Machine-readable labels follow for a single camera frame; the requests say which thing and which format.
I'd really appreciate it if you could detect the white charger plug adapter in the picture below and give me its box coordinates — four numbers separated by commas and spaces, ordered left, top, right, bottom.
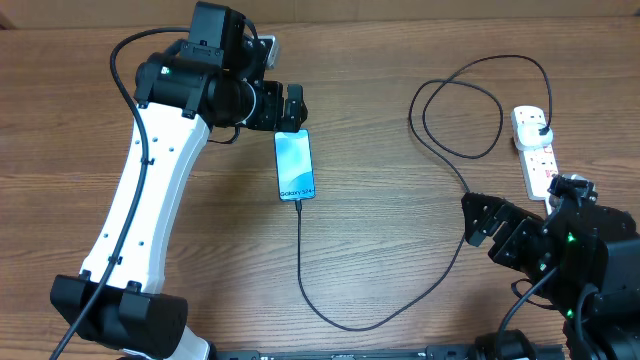
514, 123, 554, 151

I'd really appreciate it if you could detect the Samsung Galaxy smartphone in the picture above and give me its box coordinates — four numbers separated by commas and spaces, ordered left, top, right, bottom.
274, 129, 316, 202

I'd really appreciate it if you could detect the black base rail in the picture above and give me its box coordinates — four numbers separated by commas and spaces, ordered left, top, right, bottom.
215, 345, 472, 360

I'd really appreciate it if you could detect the white power strip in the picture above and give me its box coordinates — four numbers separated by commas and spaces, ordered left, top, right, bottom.
511, 105, 558, 214

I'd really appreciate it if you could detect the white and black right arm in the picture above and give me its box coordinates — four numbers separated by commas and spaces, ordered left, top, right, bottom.
461, 190, 639, 359

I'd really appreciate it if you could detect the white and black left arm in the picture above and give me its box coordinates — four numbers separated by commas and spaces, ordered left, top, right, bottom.
50, 2, 308, 359

